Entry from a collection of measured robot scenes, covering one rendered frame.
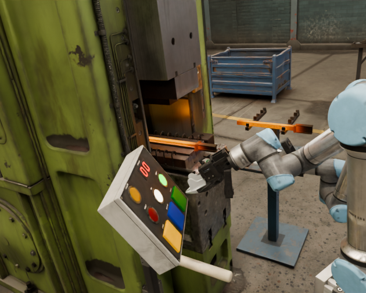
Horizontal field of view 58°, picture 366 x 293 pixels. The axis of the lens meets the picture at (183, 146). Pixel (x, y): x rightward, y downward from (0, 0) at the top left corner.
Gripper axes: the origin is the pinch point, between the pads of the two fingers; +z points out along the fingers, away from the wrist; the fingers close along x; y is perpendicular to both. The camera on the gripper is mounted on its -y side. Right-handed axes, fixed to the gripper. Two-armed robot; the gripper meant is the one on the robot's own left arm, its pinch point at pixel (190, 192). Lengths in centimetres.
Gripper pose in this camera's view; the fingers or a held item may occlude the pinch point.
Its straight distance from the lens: 118.4
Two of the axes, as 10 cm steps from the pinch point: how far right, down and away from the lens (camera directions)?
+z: -8.0, 5.1, 3.2
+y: -5.9, -7.5, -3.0
